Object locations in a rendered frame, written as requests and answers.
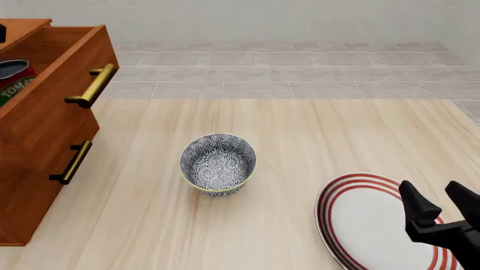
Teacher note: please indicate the red tomato tin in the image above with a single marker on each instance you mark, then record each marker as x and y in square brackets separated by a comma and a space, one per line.
[14, 84]

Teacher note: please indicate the grey patterned bowl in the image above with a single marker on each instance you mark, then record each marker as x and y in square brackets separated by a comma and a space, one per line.
[219, 168]

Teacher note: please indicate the small black object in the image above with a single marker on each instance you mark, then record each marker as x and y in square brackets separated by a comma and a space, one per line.
[2, 33]

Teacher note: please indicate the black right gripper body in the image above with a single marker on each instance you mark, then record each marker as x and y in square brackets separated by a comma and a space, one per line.
[457, 239]

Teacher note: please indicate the white plate with red rings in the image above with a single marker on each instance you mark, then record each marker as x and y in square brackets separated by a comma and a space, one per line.
[367, 222]

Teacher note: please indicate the wooden cabinet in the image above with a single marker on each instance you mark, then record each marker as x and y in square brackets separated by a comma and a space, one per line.
[23, 31]

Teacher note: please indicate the wooden drawer with tin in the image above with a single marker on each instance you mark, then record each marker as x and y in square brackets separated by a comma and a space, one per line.
[56, 92]

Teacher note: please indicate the closed wooden drawer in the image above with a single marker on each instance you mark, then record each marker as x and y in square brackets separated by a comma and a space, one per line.
[41, 149]

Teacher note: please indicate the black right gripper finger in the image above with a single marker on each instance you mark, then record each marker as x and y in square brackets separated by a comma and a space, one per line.
[418, 205]
[467, 202]

